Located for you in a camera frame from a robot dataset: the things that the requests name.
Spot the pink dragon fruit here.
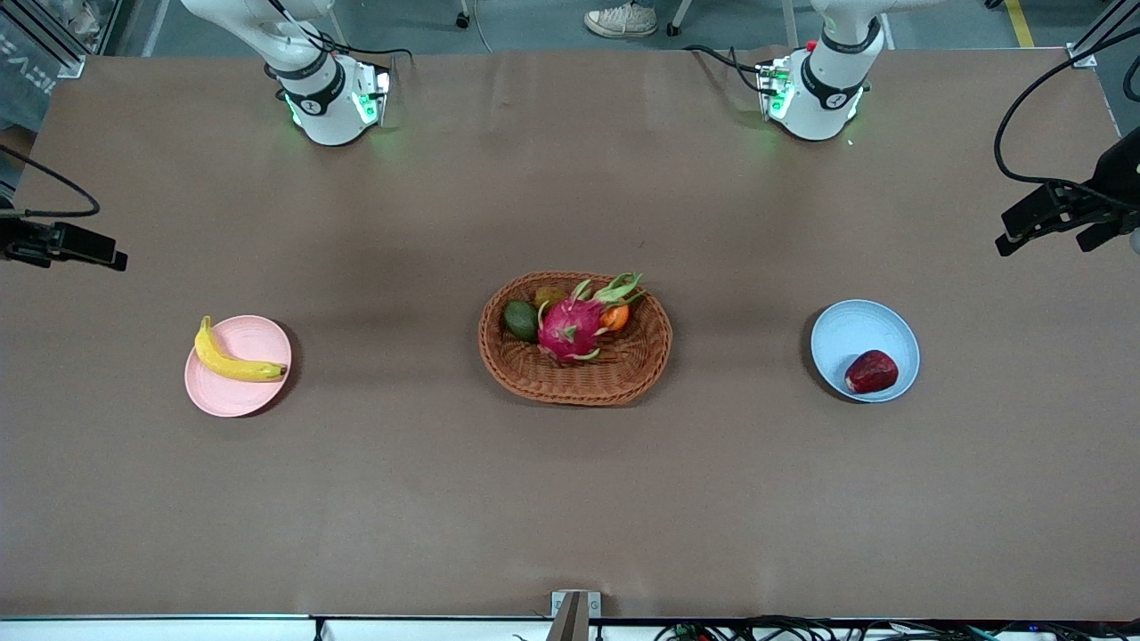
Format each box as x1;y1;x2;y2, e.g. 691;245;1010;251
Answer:
536;272;647;363

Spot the light blue round plate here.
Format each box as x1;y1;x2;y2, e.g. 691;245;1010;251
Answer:
810;299;920;403

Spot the yellow banana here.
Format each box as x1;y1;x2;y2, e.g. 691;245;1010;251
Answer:
194;316;289;383

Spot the grey metal camera bracket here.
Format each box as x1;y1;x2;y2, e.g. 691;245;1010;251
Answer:
550;590;601;641

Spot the white sneaker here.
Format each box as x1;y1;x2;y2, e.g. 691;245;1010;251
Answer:
584;3;658;38

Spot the dark green avocado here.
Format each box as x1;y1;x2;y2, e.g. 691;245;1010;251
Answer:
503;301;541;344

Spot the aluminium frame profile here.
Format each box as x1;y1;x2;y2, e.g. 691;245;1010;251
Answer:
0;0;87;79
1069;0;1140;68

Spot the black arm base cable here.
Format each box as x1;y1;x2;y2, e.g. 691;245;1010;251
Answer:
684;45;767;94
267;0;415;65

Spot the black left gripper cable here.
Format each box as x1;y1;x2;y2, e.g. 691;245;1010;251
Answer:
994;25;1140;188

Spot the dark red apple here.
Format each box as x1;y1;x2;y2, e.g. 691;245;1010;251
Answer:
844;350;900;394

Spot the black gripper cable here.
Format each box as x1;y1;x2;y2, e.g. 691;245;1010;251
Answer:
0;145;101;219
994;25;1140;188

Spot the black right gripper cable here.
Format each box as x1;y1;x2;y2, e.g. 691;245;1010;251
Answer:
0;145;101;219

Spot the black cable bundle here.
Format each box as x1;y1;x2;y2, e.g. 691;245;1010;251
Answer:
655;616;1140;641

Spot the pink round plate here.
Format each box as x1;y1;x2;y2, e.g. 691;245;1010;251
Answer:
184;315;293;418

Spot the brown woven wicker basket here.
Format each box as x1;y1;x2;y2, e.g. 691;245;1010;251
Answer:
478;271;673;407

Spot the white table edge rail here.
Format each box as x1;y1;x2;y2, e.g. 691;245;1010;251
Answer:
0;614;660;641

